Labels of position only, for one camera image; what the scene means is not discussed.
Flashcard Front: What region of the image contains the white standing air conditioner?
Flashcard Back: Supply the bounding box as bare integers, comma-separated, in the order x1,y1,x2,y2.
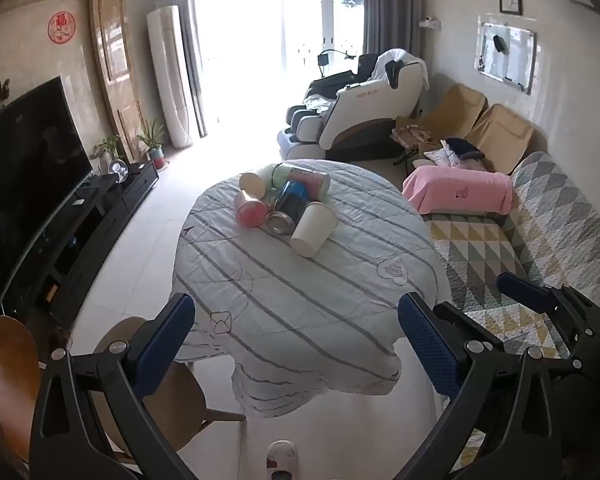
146,6,195,149

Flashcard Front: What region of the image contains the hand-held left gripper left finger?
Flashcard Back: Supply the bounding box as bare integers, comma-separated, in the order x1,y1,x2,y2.
30,292,196,480

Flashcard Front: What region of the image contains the folding stool with clothes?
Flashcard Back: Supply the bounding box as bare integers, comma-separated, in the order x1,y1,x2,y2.
392,117,432,167

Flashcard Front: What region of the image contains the pink blanket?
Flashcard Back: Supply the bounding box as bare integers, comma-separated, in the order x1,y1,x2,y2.
402,165,514,217

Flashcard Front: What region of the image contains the floral pillow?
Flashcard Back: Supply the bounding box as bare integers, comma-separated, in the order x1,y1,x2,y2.
424,146,487,172

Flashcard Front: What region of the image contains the dark garment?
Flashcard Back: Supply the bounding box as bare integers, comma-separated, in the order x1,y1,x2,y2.
451,138,484,159

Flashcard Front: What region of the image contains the wooden panel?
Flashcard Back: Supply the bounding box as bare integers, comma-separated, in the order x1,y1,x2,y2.
89,0,149,162

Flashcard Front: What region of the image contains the light wooden chair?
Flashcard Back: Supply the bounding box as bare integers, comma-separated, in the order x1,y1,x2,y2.
92,316,247,457

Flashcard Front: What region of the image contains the light green cup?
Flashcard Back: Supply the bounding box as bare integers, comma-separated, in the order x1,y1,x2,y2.
271,162,301,189

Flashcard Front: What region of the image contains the black television stand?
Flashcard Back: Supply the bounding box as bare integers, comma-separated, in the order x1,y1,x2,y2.
10,162,160,330

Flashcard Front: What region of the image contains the white slipper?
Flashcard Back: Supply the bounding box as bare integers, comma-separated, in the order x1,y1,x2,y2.
266,440,299,480

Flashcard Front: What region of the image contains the large white paper cup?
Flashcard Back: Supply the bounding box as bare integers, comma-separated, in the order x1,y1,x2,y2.
290,201,339,259

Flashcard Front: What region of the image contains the black gooseneck stand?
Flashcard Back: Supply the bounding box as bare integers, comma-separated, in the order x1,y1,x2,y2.
317,49,359,79

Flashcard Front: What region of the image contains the red round wall decoration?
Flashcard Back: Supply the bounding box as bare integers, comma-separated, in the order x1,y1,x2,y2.
49,11,76,43

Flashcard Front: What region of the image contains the sofa with patterned cover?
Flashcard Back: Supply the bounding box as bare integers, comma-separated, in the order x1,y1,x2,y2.
424,151,600,467

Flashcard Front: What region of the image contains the grey curtain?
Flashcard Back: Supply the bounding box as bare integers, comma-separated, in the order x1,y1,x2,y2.
172,0,209,139
362,0,424,62

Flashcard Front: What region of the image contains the pink and teal cup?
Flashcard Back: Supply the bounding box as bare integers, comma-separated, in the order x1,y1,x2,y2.
292,170,331,205

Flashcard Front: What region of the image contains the tan sofa cushion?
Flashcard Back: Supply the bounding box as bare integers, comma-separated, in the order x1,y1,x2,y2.
422,82,489,144
467,104,535,174

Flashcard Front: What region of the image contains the potted plant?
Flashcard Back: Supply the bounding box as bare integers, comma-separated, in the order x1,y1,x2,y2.
137,118,167,165
95,134,124,172

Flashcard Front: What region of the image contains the striped white tablecloth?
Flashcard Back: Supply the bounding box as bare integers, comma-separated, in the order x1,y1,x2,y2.
172,159,454,419

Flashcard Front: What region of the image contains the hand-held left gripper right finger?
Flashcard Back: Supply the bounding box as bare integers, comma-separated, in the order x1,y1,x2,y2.
397,292,564,480

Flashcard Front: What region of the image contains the black television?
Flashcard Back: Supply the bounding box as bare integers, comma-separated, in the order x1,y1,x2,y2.
0,76,94,312

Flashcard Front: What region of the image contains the white massage chair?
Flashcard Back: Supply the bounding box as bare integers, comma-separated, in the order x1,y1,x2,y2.
277,49,428,163

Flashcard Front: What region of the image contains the brown wooden chair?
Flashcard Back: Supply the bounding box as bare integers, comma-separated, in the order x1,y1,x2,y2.
0,314,42,461

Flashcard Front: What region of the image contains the beige paper cup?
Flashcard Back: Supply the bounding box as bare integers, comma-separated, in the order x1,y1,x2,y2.
238,169,274,200

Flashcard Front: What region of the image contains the blue cup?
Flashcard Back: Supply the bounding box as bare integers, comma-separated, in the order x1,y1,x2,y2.
274,180,311,226

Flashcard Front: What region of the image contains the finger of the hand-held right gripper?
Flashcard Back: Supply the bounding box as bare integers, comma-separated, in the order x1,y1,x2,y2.
496,272,600,377

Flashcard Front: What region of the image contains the wall whiteboard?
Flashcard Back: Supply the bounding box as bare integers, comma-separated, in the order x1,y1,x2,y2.
477,15,537,96

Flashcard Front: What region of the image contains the glass balcony door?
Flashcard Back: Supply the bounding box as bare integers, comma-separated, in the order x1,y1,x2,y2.
195,0,366,126

